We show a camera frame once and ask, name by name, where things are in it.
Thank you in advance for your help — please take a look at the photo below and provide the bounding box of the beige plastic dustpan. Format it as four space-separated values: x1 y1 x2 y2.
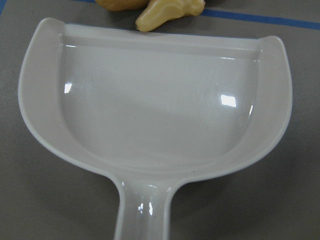
18 18 293 240

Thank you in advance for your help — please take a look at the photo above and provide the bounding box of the tan toy ginger root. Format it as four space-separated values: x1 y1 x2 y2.
135 0 206 32

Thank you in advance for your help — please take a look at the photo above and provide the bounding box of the brown toy potato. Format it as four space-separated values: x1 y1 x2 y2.
95 0 149 12

